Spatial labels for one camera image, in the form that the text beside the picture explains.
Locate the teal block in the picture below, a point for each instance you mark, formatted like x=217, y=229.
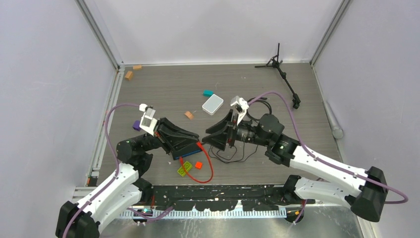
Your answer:
x=208, y=93

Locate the orange block far corner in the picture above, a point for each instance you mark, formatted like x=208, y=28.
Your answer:
x=137, y=67

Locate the tan wooden block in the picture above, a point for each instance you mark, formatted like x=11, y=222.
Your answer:
x=189, y=115

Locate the orange block corner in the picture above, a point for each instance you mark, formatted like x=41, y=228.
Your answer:
x=129, y=75
x=137, y=67

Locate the green lego brick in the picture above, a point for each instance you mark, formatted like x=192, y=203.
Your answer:
x=184, y=169

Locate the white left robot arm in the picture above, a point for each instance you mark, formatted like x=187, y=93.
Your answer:
x=88, y=217

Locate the black tripod stand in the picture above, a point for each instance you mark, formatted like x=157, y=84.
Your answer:
x=275, y=62

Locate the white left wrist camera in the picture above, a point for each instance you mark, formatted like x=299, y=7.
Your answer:
x=148, y=122

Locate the white box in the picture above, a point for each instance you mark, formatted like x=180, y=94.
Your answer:
x=212, y=104

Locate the black network switch box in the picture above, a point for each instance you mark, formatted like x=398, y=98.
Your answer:
x=187, y=151

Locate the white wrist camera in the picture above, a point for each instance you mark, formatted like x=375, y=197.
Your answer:
x=240, y=107
x=148, y=122

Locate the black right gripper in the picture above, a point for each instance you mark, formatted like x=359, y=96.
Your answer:
x=221, y=124

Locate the black power adapter with cord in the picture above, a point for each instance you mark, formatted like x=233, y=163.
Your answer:
x=236, y=154

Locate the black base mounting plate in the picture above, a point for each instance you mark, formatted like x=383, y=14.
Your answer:
x=219, y=197

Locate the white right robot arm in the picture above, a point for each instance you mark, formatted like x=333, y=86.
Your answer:
x=362, y=191

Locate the grey cylinder by wall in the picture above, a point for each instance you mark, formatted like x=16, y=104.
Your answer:
x=336, y=129

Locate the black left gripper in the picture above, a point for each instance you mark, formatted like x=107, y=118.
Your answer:
x=171, y=137

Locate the orange-red cube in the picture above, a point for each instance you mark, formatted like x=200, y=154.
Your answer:
x=198, y=165

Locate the orange block near corner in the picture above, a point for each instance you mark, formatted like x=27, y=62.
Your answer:
x=129, y=75

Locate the purple block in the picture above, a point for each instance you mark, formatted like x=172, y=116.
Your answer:
x=136, y=125

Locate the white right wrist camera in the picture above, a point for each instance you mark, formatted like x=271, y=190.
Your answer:
x=240, y=107

